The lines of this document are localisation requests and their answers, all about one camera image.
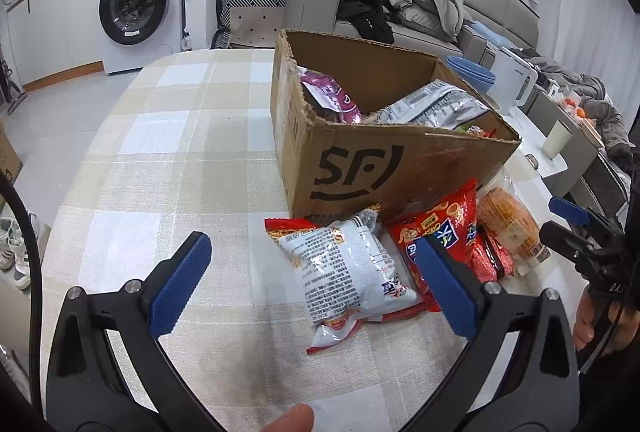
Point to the stick vacuum cleaner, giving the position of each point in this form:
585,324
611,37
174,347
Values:
10,77

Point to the dark red snack packet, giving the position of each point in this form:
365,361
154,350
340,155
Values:
492,259

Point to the light blue cloth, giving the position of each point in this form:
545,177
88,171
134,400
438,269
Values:
487,34

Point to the small metal strainer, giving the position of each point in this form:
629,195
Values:
531,161

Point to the grey sofa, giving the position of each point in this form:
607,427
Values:
310,2

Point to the white electric kettle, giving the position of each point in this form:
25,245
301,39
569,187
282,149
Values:
515,82

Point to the purple snack packet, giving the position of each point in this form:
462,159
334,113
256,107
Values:
330,94

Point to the silver red snack packet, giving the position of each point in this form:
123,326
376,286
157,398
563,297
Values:
345,272

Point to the oranges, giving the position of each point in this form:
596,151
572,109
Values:
575,109

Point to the white sneaker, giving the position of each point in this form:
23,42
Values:
26,257
10,242

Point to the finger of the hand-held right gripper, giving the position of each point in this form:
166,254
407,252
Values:
560,234
567,209

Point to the red chips packet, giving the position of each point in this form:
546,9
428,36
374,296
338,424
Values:
445,222

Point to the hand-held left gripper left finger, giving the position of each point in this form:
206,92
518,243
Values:
182,282

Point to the white washing machine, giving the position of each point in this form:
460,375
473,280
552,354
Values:
160,27

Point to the silver orange snack packet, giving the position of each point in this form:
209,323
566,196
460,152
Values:
435,107

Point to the brown cardboard box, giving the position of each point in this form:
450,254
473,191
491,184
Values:
400,172

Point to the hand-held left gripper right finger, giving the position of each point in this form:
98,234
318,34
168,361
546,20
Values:
445,287

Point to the white cup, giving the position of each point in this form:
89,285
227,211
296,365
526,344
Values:
556,139

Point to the person's left hand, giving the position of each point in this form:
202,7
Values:
295,419

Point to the patterned folded mat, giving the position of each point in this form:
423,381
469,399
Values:
250,12

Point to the white curtain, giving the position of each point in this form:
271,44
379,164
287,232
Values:
590,2

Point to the white marble coffee table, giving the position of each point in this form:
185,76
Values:
555,169

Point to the person's right hand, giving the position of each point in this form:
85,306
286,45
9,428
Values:
582,327

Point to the flat cardboard carton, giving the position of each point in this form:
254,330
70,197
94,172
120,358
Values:
9,157

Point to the orange clear-wrapped snack packet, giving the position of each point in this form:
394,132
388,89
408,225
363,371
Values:
510,222

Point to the clear water bottle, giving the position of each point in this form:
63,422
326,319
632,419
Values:
187,42

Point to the grey padded coat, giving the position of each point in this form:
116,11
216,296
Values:
600,107

